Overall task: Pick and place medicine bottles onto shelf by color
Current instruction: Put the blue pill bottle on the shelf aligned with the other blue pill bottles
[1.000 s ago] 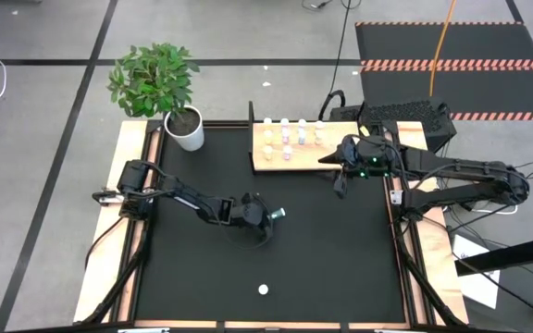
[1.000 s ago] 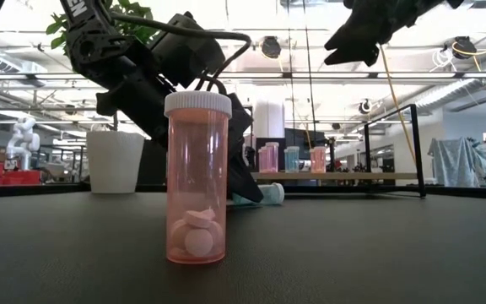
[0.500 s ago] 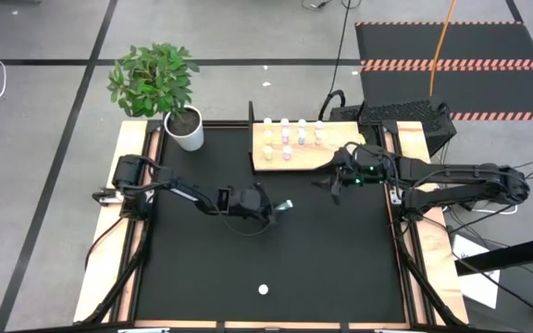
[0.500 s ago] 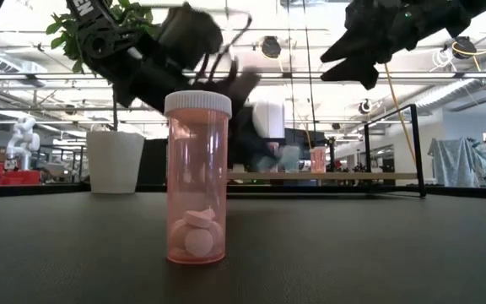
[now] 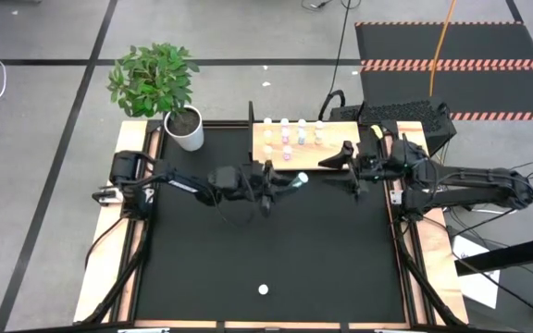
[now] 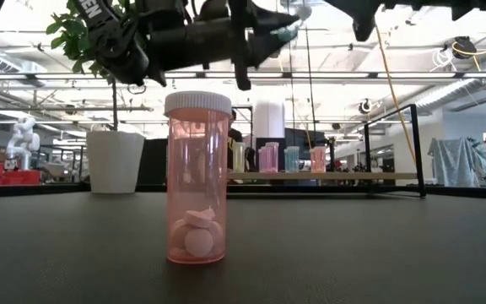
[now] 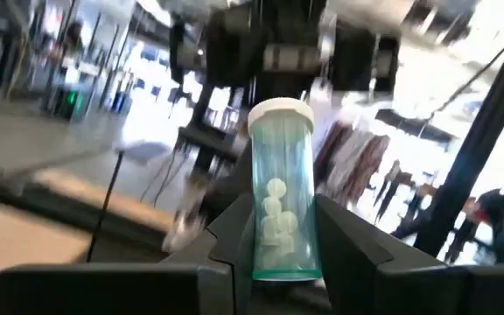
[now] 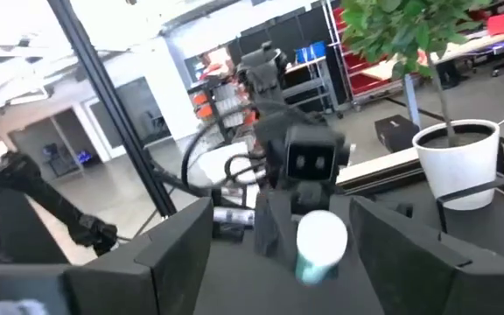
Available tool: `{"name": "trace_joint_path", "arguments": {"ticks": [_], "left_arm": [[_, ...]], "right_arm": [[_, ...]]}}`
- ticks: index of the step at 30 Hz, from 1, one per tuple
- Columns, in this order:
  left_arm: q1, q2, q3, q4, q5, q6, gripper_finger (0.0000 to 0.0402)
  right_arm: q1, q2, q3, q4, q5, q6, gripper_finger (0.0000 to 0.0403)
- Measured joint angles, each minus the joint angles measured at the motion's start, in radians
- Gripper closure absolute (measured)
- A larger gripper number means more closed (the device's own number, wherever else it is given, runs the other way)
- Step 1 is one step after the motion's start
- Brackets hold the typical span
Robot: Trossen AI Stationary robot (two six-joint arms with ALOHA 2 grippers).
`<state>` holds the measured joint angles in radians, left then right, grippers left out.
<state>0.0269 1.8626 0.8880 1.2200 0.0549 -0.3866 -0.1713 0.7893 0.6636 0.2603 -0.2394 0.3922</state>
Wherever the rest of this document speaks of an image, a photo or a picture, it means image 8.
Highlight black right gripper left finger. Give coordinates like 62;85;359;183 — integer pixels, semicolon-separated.
63;196;214;315

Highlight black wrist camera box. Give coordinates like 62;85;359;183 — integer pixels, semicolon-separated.
283;124;340;186

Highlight black table frame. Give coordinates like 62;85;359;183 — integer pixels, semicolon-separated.
45;0;504;220

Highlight teal medicine bottle white cap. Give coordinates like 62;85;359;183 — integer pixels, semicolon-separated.
294;209;349;286

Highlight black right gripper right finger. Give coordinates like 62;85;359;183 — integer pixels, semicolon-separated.
348;195;504;315

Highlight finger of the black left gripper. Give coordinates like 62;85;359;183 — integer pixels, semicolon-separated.
253;191;300;268

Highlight green plant in white pot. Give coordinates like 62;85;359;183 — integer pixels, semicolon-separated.
339;0;502;212

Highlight metal rack red bins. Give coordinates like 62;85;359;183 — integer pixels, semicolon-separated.
321;0;415;110

